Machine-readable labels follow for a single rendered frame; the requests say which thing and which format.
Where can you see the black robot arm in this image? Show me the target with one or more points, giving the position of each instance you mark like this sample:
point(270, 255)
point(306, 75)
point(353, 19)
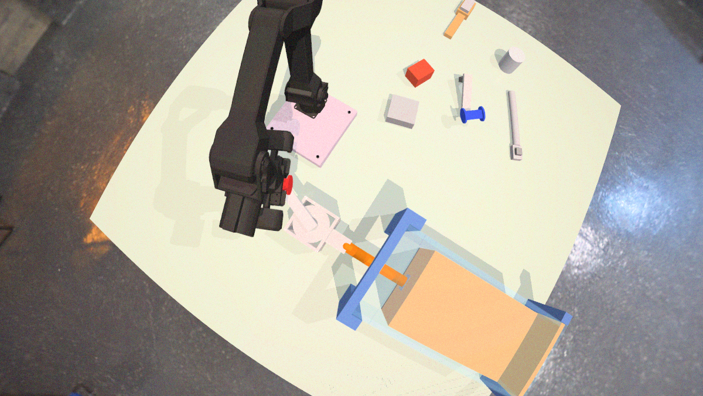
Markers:
point(239, 158)

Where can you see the grey cylinder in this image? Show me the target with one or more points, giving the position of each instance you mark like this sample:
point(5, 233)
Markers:
point(511, 60)

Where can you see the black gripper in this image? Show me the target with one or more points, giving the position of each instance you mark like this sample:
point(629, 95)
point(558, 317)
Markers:
point(271, 219)

